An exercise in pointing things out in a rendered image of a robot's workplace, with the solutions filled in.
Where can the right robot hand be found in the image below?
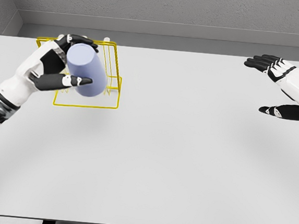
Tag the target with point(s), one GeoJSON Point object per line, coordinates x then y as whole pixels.
{"type": "Point", "coordinates": [293, 82]}

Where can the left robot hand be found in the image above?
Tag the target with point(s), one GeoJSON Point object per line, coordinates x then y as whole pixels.
{"type": "Point", "coordinates": [36, 62]}

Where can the lavender plastic cup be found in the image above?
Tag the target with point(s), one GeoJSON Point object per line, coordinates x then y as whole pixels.
{"type": "Point", "coordinates": [86, 69]}

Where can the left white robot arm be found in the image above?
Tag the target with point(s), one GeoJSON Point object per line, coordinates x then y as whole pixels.
{"type": "Point", "coordinates": [1, 99]}

